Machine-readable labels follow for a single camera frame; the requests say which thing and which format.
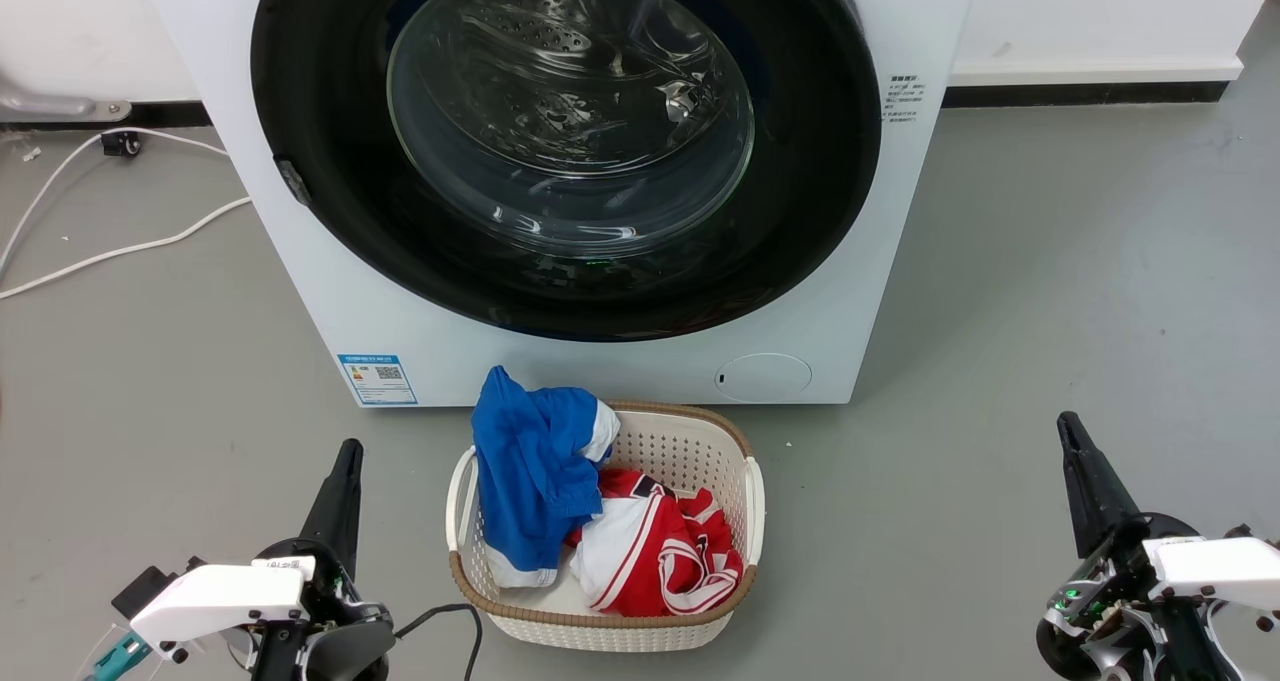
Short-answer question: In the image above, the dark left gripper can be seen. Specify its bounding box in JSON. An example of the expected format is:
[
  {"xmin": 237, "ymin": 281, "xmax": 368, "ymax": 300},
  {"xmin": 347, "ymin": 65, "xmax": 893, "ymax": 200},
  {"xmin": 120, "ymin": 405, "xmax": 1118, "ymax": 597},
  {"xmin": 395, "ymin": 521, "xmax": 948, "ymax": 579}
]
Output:
[{"xmin": 250, "ymin": 439, "xmax": 397, "ymax": 681}]

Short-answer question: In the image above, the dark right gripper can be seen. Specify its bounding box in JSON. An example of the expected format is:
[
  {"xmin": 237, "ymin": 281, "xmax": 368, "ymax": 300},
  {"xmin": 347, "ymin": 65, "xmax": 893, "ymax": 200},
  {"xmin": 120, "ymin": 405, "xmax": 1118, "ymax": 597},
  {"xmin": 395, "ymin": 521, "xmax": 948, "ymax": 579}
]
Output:
[{"xmin": 1035, "ymin": 411, "xmax": 1241, "ymax": 681}]

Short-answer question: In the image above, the black round glass door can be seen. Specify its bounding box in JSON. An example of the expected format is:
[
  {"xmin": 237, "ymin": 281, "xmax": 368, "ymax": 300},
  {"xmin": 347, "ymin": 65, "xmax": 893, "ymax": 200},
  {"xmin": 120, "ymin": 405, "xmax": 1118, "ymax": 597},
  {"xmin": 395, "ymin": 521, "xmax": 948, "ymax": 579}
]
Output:
[{"xmin": 250, "ymin": 0, "xmax": 883, "ymax": 343}]

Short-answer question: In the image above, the white washing machine body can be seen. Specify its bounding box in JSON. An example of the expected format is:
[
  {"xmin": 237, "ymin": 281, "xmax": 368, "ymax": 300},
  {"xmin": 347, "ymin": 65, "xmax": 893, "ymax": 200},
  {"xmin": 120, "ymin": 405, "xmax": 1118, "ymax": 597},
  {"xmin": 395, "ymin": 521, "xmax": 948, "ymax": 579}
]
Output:
[{"xmin": 135, "ymin": 0, "xmax": 983, "ymax": 408}]

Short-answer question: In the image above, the blue energy label sticker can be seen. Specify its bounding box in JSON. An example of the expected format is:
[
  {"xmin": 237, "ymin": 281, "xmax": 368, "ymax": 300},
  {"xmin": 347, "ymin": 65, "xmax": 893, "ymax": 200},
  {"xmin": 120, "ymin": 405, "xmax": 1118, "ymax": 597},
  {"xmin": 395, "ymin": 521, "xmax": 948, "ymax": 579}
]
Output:
[{"xmin": 337, "ymin": 353, "xmax": 419, "ymax": 408}]

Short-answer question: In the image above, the blue and white garment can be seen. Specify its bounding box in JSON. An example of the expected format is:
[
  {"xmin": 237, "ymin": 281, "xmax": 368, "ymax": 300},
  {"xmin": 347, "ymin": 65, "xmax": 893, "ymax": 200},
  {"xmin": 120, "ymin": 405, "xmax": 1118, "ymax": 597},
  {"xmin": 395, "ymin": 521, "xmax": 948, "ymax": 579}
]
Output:
[{"xmin": 470, "ymin": 365, "xmax": 621, "ymax": 590}]

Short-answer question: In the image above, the red and white garment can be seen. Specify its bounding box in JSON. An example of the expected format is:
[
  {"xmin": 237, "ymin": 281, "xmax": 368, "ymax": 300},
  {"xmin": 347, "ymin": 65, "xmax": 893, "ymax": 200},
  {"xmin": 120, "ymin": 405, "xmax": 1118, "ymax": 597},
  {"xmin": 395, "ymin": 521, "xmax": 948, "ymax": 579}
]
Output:
[{"xmin": 566, "ymin": 467, "xmax": 746, "ymax": 619}]

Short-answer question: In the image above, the white woven laundry basket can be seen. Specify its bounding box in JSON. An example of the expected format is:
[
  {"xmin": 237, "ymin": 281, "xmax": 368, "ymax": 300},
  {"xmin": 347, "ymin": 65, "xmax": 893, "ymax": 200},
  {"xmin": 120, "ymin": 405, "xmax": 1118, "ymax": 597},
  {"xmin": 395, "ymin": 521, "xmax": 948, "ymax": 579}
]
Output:
[{"xmin": 446, "ymin": 401, "xmax": 766, "ymax": 654}]

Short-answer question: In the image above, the round white filter cover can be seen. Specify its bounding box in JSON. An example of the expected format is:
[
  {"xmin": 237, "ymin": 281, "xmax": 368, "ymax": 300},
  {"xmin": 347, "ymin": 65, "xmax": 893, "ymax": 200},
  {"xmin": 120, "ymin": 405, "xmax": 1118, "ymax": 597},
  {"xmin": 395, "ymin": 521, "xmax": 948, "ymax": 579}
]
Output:
[{"xmin": 714, "ymin": 352, "xmax": 813, "ymax": 403}]

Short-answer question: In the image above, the small printed text label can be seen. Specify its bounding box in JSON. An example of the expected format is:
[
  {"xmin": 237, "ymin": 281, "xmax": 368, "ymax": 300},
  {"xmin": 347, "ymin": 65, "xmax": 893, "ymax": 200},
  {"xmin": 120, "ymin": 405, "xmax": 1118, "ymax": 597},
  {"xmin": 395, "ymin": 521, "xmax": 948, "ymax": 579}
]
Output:
[{"xmin": 884, "ymin": 73, "xmax": 927, "ymax": 125}]

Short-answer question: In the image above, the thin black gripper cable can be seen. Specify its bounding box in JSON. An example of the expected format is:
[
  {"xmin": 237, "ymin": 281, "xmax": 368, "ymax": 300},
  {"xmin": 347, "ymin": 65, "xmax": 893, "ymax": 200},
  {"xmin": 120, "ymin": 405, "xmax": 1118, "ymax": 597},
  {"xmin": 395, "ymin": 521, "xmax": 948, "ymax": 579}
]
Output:
[{"xmin": 393, "ymin": 603, "xmax": 485, "ymax": 681}]

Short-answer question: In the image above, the teal cable connector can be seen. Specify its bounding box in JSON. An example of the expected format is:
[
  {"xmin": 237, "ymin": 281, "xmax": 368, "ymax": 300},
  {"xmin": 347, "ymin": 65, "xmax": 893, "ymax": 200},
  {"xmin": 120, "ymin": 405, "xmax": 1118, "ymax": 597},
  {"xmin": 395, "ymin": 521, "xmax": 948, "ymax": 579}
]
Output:
[{"xmin": 85, "ymin": 633, "xmax": 151, "ymax": 681}]

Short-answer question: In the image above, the white floor cable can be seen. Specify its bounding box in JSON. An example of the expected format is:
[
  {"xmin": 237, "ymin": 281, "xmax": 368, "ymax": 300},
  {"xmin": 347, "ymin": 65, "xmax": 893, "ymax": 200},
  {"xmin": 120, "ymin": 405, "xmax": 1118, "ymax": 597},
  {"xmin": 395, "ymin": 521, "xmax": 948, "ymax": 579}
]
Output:
[
  {"xmin": 0, "ymin": 196, "xmax": 253, "ymax": 300},
  {"xmin": 0, "ymin": 126, "xmax": 231, "ymax": 282}
]

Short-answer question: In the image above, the grey metal bracket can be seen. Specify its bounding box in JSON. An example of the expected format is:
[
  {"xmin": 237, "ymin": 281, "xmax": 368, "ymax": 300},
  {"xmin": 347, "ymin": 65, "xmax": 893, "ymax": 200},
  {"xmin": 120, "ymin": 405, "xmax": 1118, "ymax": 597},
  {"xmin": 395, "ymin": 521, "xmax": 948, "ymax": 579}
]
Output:
[{"xmin": 0, "ymin": 73, "xmax": 132, "ymax": 123}]

